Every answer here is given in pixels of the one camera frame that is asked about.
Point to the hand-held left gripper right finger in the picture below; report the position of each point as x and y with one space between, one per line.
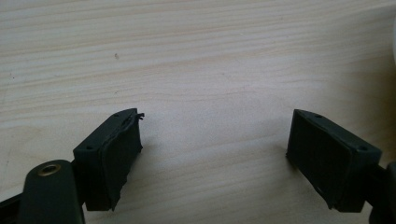
330 161

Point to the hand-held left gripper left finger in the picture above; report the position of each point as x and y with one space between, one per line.
106 161

